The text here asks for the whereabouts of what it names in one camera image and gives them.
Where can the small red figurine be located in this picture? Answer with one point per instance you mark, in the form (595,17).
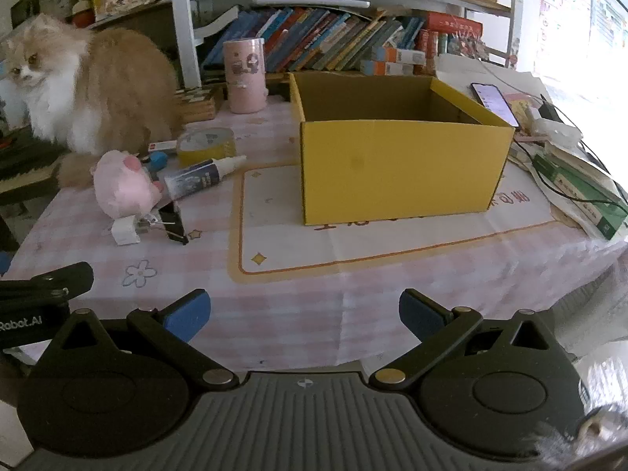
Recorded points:
(82,12)

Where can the white power adapter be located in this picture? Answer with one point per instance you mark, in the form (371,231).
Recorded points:
(554,130)

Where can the pink plush paw toy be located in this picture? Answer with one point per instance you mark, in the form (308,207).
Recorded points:
(117,181)

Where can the blue plastic packet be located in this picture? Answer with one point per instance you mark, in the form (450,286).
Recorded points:
(158,159)

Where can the black binder clip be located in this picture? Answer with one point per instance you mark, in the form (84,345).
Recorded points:
(171,221)

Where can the white charger plug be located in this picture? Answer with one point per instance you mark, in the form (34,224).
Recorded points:
(125,233)

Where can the white bookshelf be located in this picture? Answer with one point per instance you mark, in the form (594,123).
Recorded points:
(189,24)

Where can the white mat orange border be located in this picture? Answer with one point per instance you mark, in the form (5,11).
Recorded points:
(294,250)

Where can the green book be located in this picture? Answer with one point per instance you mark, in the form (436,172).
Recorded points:
(574,186)

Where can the small white box red label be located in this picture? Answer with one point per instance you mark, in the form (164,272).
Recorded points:
(164,146)

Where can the black smartphone lit screen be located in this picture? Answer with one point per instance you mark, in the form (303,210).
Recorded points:
(493,100)

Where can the wall poster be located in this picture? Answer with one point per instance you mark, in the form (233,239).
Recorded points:
(564,0)

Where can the white dark spray bottle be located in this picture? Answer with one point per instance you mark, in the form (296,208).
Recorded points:
(194,179)

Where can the pink printed cup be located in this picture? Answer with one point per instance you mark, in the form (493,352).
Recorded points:
(245,78)

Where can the row of books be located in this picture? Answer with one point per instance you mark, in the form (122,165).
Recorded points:
(319,39)

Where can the fluffy orange white cat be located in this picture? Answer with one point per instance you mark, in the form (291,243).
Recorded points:
(113,83)

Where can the yellow cardboard box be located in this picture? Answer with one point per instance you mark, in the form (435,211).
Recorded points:
(402,171)

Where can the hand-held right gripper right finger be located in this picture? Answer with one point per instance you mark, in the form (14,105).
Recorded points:
(422,315)

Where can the orange white carton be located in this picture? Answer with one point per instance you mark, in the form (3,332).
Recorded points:
(385,68)
(397,55)

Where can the yellow tape roll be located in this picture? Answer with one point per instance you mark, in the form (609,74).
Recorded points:
(206,149)

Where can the pile of white papers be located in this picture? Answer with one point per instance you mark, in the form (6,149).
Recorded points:
(471,71)

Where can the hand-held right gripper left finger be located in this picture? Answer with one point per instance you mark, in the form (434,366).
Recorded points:
(189,315)

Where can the wooden chess board box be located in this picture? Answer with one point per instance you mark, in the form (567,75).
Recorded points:
(196,103)

